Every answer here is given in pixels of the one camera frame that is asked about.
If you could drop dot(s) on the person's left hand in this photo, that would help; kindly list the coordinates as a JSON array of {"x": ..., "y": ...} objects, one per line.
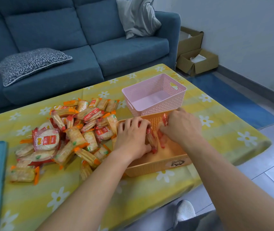
[{"x": 132, "y": 141}]

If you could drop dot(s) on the person's right hand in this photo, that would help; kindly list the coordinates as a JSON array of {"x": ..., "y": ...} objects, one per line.
[{"x": 182, "y": 127}]

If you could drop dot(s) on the group of red snack packets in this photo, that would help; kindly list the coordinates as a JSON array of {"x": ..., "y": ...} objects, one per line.
[{"x": 152, "y": 141}]

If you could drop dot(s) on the orange plastic basket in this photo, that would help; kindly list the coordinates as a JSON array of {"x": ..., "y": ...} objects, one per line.
[{"x": 151, "y": 165}]

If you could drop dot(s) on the pink plastic basket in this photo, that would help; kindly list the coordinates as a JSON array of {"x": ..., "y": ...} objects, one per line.
[{"x": 151, "y": 101}]

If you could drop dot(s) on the pile of snack packets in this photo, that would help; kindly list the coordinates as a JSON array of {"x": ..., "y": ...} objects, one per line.
[{"x": 46, "y": 139}]

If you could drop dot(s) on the person's left forearm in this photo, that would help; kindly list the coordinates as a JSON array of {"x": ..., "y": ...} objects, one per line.
[{"x": 91, "y": 197}]

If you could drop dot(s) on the person's right forearm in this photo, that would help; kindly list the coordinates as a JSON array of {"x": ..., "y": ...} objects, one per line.
[{"x": 223, "y": 187}]

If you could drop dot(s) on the yellow floral tablecloth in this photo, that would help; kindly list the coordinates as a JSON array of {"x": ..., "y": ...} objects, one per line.
[{"x": 151, "y": 197}]

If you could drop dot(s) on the blue rug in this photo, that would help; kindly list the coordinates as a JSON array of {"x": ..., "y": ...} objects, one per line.
[{"x": 235, "y": 101}]

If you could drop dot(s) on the low open cardboard box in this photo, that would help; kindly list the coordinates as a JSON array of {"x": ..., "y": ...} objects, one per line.
[{"x": 206, "y": 67}]

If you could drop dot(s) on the white packing paper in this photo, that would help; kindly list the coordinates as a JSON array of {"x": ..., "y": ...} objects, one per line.
[{"x": 197, "y": 58}]

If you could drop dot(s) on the tall cardboard box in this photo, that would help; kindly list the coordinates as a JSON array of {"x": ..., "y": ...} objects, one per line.
[{"x": 189, "y": 45}]

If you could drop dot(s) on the white shoe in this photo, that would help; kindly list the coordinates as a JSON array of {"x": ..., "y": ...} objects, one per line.
[{"x": 185, "y": 210}]

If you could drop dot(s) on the grey trousers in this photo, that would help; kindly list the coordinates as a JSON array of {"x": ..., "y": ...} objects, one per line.
[{"x": 201, "y": 223}]

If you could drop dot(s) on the grey cushion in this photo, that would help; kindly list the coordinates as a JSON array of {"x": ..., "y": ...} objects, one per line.
[{"x": 137, "y": 19}]

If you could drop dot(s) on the black white patterned cushion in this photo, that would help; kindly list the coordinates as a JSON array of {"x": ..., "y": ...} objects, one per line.
[{"x": 31, "y": 63}]

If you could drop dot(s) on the blue fabric sofa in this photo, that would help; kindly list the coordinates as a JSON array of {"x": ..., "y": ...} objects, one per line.
[{"x": 45, "y": 28}]

